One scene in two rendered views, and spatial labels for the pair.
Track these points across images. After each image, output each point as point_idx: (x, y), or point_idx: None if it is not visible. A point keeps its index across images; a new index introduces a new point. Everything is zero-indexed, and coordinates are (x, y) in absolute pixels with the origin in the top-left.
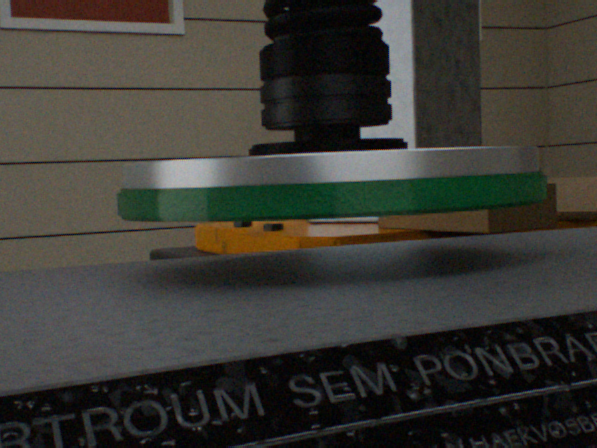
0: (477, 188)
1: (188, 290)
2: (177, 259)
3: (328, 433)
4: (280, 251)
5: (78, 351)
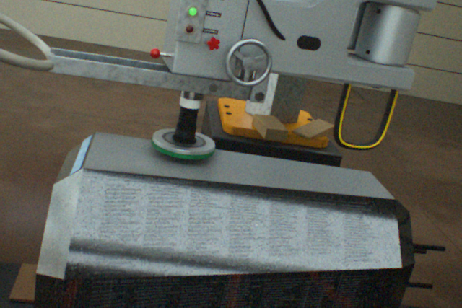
0: (189, 156)
1: (153, 156)
2: None
3: (146, 182)
4: None
5: (130, 167)
